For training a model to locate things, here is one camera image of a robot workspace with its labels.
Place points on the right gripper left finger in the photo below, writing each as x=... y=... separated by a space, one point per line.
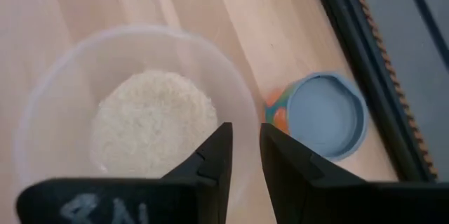
x=219 y=153

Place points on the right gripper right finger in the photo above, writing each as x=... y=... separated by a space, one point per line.
x=291 y=168

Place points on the small teal orange-print can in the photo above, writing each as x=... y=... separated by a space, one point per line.
x=326 y=115

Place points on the heap of white rice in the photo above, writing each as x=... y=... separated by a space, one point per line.
x=151 y=122

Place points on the black hazard-striped floor mat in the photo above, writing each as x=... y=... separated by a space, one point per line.
x=371 y=41

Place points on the translucent white plastic bowl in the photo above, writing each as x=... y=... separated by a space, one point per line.
x=70 y=76

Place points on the black aluminium table frame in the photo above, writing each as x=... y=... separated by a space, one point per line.
x=347 y=41

